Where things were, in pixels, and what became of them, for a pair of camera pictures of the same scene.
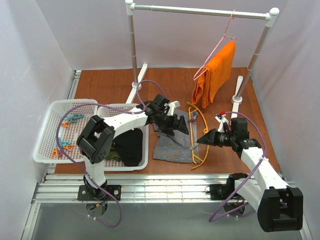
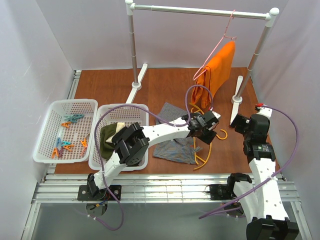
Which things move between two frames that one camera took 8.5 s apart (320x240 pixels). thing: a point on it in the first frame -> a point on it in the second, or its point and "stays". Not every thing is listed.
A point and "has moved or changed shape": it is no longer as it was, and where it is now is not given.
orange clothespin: (66, 124) stays
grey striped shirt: (181, 148) stays
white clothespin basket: (66, 121) stays
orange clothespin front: (55, 151) stays
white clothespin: (194, 146) has moved or changed shape
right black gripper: (216, 137) -> (240, 122)
